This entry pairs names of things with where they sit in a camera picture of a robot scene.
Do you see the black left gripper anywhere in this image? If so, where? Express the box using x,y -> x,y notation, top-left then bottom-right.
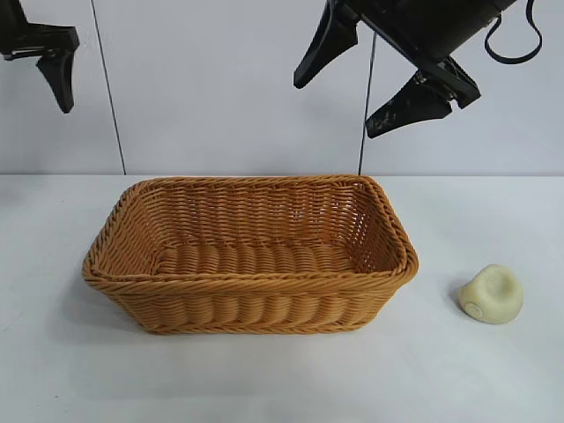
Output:
0,0 -> 81,115

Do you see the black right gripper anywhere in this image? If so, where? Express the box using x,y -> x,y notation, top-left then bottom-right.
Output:
293,0 -> 516,140

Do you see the brown woven wicker basket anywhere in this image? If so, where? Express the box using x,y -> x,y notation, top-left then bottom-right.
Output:
82,174 -> 419,337

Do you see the pale egg yolk pastry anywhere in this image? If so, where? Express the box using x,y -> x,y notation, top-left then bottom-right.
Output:
456,263 -> 524,325

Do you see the black right arm cable loop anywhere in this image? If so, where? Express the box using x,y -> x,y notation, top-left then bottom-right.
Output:
484,0 -> 543,65

